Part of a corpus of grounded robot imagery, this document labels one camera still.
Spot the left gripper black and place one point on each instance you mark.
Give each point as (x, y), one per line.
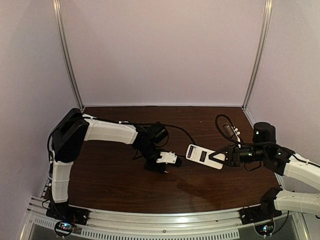
(153, 164)

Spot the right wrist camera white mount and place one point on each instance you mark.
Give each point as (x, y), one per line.
(232, 132)

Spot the right aluminium frame post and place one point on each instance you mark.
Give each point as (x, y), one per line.
(265, 27)

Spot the white remote control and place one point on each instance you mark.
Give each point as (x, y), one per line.
(200, 155)

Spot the left aluminium frame post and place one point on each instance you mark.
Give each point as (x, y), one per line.
(66, 54)

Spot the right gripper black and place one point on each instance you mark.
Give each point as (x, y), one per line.
(233, 156)

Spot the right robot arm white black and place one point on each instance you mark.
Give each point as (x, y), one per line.
(280, 160)

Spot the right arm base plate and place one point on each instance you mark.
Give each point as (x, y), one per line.
(254, 214)

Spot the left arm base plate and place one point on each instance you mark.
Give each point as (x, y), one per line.
(66, 213)

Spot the purple battery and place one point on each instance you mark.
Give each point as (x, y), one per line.
(190, 152)

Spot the aluminium frame post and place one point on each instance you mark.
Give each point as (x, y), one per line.
(66, 54)
(265, 27)

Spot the front aluminium rail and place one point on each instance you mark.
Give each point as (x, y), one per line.
(113, 225)

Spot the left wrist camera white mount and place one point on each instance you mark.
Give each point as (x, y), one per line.
(169, 158)

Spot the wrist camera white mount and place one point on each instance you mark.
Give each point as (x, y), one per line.
(169, 158)
(232, 132)

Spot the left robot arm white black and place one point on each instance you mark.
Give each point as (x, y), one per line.
(66, 140)

